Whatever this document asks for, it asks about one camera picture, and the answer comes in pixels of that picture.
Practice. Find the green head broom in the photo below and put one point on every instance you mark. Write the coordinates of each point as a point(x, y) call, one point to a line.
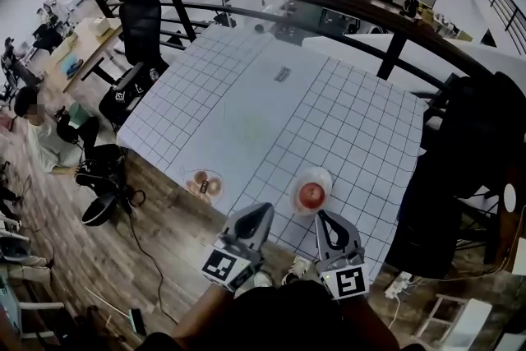
point(137, 320)

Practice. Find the white power strip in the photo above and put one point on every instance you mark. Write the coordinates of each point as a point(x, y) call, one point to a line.
point(398, 285)

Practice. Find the person's right white shoe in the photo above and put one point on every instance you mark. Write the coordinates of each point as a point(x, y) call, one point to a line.
point(296, 267)

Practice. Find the flat white box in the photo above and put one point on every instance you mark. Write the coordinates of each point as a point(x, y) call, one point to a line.
point(520, 257)

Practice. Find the small dark label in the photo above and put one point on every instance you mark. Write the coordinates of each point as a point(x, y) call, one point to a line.
point(283, 74)

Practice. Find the clear plate of donuts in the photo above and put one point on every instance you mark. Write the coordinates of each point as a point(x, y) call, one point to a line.
point(201, 185)

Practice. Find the black stair railing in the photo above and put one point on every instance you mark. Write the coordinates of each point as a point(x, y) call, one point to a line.
point(503, 8)

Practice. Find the brown board with white circle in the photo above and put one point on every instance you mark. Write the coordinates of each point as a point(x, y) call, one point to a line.
point(509, 226)

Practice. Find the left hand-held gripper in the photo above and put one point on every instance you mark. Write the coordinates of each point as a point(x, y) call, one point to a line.
point(228, 269)

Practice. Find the white plate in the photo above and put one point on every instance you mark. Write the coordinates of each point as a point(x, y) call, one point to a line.
point(316, 174)

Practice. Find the person's black clothing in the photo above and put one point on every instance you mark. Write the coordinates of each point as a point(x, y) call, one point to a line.
point(287, 320)

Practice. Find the spare hand-held gripper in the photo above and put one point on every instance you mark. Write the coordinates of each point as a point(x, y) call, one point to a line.
point(127, 93)

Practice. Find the person's right forearm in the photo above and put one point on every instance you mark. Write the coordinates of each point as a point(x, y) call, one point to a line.
point(365, 324)

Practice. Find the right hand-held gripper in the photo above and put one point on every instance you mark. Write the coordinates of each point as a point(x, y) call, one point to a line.
point(349, 281)

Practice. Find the person's left white shoe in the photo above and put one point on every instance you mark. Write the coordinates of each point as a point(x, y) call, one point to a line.
point(263, 279)

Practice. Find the person's left forearm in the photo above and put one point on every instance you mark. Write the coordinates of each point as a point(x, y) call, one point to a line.
point(197, 316)

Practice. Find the white stool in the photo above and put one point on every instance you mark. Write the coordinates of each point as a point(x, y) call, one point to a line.
point(468, 324)

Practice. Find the grey black round case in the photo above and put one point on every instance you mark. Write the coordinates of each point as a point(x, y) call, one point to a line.
point(98, 211)

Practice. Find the red apple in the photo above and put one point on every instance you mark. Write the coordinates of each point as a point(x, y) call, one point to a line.
point(311, 195)

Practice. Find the small white box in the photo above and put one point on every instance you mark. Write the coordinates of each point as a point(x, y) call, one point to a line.
point(100, 26)

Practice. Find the blue cloth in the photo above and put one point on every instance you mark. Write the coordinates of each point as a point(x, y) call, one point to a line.
point(70, 66)

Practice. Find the black mesh office chair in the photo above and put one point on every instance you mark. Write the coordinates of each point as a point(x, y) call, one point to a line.
point(141, 29)

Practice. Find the light wooden desk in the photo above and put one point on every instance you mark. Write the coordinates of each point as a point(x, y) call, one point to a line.
point(88, 49)

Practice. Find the white grid tablecloth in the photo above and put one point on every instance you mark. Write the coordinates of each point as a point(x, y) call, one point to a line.
point(267, 115)

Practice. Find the person's white shoe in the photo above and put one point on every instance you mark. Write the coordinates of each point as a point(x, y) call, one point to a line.
point(296, 267)
point(263, 279)

